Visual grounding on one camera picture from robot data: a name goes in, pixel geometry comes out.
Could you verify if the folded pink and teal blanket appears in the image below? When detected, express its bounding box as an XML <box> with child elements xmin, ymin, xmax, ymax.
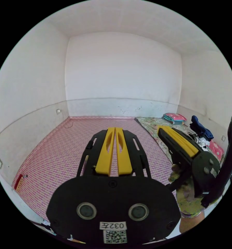
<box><xmin>162</xmin><ymin>113</ymin><xmax>187</xmax><ymax>125</ymax></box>

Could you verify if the pink printed pillow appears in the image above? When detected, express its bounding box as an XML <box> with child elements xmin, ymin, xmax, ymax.
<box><xmin>208</xmin><ymin>140</ymin><xmax>225</xmax><ymax>161</ymax></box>

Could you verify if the red flat box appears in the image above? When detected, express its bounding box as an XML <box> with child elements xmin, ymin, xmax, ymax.
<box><xmin>14</xmin><ymin>174</ymin><xmax>25</xmax><ymax>191</ymax></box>

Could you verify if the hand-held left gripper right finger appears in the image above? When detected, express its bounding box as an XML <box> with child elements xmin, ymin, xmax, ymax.
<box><xmin>115</xmin><ymin>127</ymin><xmax>133</xmax><ymax>177</ymax></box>

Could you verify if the pile of clothes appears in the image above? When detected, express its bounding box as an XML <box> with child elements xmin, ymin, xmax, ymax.
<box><xmin>188</xmin><ymin>115</ymin><xmax>215</xmax><ymax>152</ymax></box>

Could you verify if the person's right forearm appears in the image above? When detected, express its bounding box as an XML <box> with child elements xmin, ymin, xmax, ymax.
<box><xmin>179</xmin><ymin>211</ymin><xmax>206</xmax><ymax>234</ymax></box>

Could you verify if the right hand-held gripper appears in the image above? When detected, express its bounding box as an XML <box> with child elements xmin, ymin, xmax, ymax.
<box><xmin>157</xmin><ymin>125</ymin><xmax>221</xmax><ymax>199</ymax></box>

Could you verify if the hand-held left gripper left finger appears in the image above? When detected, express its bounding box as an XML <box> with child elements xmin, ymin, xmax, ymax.
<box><xmin>95</xmin><ymin>127</ymin><xmax>116</xmax><ymax>177</ymax></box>

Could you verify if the thin white cable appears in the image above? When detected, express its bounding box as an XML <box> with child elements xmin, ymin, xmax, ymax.
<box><xmin>60</xmin><ymin>111</ymin><xmax>73</xmax><ymax>129</ymax></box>

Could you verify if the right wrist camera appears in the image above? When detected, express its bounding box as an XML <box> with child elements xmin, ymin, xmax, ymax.
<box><xmin>201</xmin><ymin>114</ymin><xmax>232</xmax><ymax>208</ymax></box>

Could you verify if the person's right hand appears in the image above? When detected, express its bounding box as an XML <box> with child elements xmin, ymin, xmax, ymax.
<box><xmin>168</xmin><ymin>164</ymin><xmax>205</xmax><ymax>217</ymax></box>

